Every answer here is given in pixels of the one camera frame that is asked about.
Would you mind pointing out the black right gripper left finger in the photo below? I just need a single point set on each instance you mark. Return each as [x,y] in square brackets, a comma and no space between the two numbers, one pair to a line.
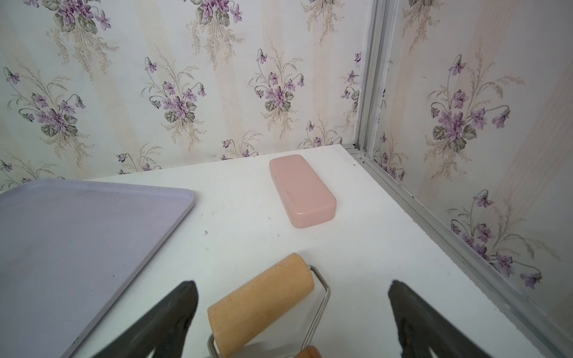
[162,331]

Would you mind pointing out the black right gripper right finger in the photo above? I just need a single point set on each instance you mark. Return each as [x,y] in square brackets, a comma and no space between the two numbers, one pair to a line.
[424,332]

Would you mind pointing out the wooden dough roller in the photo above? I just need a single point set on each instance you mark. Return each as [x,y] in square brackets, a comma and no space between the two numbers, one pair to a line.
[240,316]

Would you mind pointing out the purple plastic tray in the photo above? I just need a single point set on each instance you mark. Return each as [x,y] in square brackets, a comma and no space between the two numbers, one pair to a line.
[69,248]

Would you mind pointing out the pink rectangular case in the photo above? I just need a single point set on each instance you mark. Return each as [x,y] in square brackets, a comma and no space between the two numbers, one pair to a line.
[305,197]

